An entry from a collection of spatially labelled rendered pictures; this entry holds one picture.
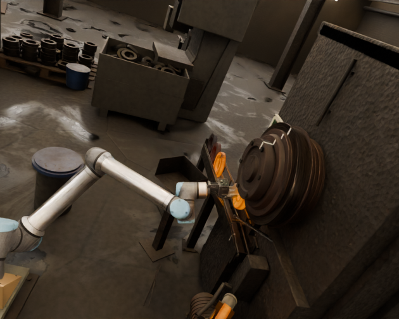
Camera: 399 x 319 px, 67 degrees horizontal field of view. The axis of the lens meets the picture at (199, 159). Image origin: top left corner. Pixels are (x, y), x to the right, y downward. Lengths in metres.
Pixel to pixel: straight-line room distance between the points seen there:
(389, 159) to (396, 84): 0.25
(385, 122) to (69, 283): 1.82
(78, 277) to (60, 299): 0.16
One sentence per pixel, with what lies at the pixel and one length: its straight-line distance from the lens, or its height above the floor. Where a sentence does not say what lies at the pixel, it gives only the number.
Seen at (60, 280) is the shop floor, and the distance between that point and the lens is 2.11.
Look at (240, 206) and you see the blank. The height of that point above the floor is 0.81.
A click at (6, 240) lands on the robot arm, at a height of 0.38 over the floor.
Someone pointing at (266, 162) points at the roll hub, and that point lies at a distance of 1.25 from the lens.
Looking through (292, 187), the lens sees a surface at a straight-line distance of 1.20.
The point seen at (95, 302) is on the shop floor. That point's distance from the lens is 2.04.
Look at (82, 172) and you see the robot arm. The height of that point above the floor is 0.64.
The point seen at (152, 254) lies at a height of 0.01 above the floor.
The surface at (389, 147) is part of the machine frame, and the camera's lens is 1.12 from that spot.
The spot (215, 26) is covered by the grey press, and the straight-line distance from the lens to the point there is 3.77.
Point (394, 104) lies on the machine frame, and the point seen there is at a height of 1.60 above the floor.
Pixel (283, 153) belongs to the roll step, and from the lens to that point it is 1.27.
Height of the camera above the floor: 1.73
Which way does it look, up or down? 29 degrees down
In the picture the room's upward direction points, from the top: 22 degrees clockwise
